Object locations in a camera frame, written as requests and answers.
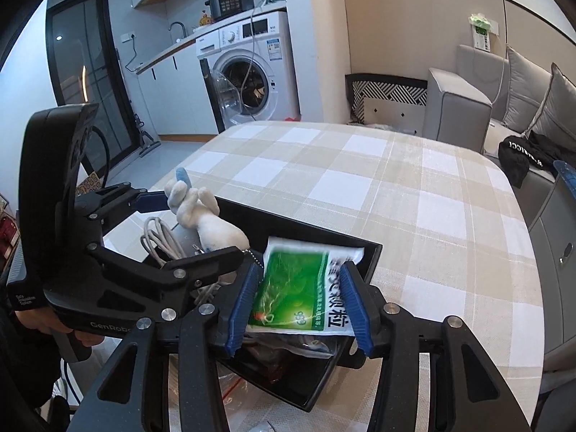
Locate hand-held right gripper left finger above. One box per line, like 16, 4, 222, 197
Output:
83, 261, 266, 432

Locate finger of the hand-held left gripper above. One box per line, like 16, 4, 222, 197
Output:
72, 183, 175, 247
90, 245, 246, 325

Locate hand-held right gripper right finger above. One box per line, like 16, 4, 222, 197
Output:
338, 262, 534, 432

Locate white plush toy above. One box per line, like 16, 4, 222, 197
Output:
163, 167, 250, 255

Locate white cable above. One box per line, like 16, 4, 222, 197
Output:
140, 216, 226, 307

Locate green and white packet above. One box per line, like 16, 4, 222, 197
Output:
247, 235, 366, 339

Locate black storage box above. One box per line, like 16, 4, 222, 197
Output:
139, 195, 384, 414

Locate person's left forearm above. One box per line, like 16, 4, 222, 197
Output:
0, 310, 68, 432

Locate person's left hand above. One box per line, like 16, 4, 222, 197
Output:
15, 310, 102, 348

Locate stick vacuum cleaner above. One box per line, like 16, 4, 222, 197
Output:
134, 114, 162, 157

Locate storage shelf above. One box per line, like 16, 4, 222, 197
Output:
0, 193, 21, 271

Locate patterned cardboard box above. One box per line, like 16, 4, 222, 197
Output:
74, 171, 106, 196

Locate white kitchen counter cabinets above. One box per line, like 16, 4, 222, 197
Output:
135, 31, 221, 138

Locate checkered beige tablecloth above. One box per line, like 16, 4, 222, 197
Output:
67, 121, 547, 432

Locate black framed glass door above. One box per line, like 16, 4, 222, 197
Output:
45, 0, 140, 176

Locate white washing machine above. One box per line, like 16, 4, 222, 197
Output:
195, 10, 301, 133

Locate grey side cabinet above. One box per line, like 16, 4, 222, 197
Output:
524, 171, 576, 370

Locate black pressure cooker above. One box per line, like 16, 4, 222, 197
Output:
204, 0, 257, 22

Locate black garment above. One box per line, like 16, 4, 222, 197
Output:
498, 131, 576, 189

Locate grey sofa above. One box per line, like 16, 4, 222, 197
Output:
427, 44, 576, 176

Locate blue flat item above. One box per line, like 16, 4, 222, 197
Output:
553, 159, 576, 185

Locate grey cushion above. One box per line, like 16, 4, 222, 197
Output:
503, 45, 553, 129
524, 63, 576, 151

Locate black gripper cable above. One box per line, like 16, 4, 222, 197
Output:
90, 128, 111, 187

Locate green white wall panel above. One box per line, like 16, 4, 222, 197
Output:
468, 13, 498, 52

